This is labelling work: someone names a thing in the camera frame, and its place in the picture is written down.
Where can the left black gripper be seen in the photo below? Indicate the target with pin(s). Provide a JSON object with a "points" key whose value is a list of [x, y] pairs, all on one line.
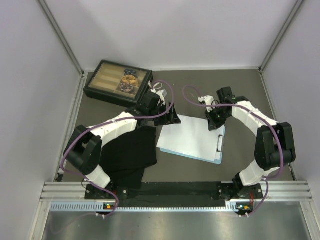
{"points": [[169, 118]]}

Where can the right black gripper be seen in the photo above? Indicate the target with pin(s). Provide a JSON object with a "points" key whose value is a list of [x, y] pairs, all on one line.
{"points": [[213, 124]]}

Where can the white paper sheet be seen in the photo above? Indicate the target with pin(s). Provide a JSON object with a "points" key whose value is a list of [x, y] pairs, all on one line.
{"points": [[190, 137]]}

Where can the light blue clipboard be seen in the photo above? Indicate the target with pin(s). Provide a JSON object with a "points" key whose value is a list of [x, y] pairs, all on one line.
{"points": [[217, 157]]}

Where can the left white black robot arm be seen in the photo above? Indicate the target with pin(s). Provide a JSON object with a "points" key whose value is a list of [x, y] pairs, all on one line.
{"points": [[84, 148]]}

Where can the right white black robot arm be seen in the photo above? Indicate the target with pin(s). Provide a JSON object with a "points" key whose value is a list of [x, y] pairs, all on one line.
{"points": [[274, 144]]}

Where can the white ribbon tab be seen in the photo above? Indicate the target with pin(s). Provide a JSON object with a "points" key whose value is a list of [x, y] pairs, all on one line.
{"points": [[155, 86]]}

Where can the yellow rubber bands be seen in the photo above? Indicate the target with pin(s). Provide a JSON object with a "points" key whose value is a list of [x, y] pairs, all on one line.
{"points": [[130, 79]]}

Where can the black compartment display box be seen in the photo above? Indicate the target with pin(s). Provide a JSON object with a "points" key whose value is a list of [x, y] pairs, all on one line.
{"points": [[106, 84]]}

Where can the blue black small items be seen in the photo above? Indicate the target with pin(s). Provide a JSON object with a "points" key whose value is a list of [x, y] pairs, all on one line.
{"points": [[130, 72]]}

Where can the black cloth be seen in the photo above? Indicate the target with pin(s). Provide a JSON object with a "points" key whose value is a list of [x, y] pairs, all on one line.
{"points": [[125, 158]]}

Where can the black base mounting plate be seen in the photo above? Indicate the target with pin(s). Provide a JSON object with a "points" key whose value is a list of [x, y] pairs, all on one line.
{"points": [[215, 190]]}

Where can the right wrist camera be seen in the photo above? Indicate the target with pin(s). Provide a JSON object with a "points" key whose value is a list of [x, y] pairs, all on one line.
{"points": [[207, 100]]}

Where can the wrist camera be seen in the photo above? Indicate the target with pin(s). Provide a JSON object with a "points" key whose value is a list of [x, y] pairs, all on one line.
{"points": [[162, 94], [207, 100]]}

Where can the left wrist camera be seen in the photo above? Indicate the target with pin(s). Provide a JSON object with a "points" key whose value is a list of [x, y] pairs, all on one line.
{"points": [[162, 94]]}

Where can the aluminium front frame rail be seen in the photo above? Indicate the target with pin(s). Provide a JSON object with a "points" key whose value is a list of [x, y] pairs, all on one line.
{"points": [[274, 191]]}

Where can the grey slotted cable duct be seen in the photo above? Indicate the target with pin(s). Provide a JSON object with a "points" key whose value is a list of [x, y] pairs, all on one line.
{"points": [[102, 207]]}

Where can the right aluminium corner post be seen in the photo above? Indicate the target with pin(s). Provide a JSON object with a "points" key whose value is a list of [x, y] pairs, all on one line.
{"points": [[298, 5]]}

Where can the aluminium corner post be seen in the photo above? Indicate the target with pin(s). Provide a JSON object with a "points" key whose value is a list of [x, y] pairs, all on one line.
{"points": [[298, 5], [60, 35]]}

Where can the left aluminium corner post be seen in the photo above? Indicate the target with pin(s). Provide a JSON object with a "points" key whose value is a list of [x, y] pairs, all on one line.
{"points": [[60, 35]]}

